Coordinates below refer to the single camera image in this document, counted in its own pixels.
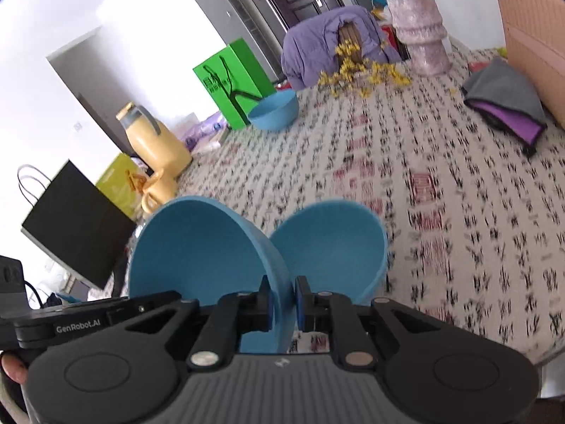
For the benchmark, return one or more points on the pink textured vase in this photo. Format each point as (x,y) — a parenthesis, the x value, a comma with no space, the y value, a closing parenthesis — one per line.
(419,31)

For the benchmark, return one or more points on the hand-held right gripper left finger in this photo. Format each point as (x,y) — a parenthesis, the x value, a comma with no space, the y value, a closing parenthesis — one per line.
(266,304)

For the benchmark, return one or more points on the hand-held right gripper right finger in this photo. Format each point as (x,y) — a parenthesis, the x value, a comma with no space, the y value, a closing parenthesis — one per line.
(299,304)

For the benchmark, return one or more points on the yellow mug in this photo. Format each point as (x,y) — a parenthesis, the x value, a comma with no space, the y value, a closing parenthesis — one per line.
(161,192)

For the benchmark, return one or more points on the person's left hand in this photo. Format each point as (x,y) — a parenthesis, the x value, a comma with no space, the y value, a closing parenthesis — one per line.
(12,369)

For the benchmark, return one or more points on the wooden chair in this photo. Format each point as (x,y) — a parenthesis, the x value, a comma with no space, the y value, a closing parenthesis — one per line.
(351,37)

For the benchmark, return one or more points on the yellow-green box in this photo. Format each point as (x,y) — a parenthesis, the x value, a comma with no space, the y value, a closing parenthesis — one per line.
(117,185)

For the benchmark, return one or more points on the green shopping bag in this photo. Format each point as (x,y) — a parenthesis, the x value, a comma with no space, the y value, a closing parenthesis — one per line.
(229,75)

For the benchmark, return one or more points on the printed tablecloth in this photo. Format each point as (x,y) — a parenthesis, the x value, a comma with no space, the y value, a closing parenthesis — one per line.
(441,212)

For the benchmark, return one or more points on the purple tissue pack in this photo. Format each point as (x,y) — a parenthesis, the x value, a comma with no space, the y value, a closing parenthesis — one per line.
(203,130)

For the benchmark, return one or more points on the purple cloth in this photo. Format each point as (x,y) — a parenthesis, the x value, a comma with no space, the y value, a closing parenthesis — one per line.
(516,126)

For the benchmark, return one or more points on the black paper bag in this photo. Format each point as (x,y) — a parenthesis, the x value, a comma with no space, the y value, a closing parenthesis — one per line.
(79,229)

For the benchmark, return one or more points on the blue bowl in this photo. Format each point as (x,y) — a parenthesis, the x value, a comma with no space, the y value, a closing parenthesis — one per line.
(198,247)
(273,112)
(335,247)

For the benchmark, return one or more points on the grey cloth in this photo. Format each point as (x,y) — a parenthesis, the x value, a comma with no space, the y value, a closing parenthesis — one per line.
(503,88)

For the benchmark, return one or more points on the grey interior door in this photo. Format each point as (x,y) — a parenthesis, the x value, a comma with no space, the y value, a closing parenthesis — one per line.
(247,9)

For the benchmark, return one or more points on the yellow flower branch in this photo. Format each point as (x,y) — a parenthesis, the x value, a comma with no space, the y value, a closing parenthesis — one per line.
(353,75)

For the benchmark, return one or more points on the purple jacket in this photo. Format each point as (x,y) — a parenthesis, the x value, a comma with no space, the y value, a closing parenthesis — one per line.
(309,39)

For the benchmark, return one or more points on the yellow thermos jug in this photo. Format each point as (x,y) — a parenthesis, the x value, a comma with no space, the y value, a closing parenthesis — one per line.
(154,145)

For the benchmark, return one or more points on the pink hard case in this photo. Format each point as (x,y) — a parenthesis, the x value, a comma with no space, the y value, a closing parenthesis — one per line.
(538,44)

